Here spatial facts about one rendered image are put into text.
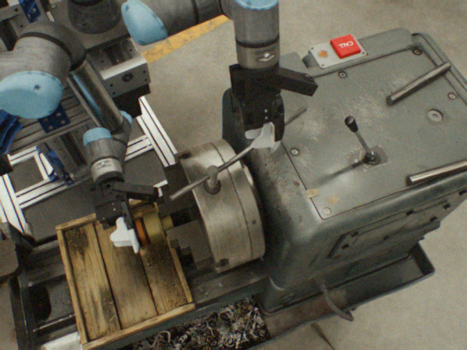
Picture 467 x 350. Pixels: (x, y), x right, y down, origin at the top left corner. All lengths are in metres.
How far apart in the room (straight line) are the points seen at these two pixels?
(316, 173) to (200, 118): 1.66
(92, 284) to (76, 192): 0.97
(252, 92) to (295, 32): 2.27
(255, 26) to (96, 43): 0.72
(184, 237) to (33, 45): 0.52
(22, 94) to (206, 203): 0.43
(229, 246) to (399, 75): 0.60
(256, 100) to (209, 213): 0.28
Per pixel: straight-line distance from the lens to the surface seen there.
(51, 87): 0.98
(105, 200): 1.13
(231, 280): 1.28
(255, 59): 0.76
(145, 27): 0.76
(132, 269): 1.29
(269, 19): 0.74
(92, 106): 1.24
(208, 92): 2.70
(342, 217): 0.95
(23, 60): 1.01
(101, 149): 1.20
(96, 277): 1.31
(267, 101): 0.81
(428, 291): 2.37
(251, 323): 1.57
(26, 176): 2.34
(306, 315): 1.62
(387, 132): 1.09
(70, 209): 2.19
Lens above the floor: 2.10
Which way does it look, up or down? 62 degrees down
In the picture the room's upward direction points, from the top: 3 degrees clockwise
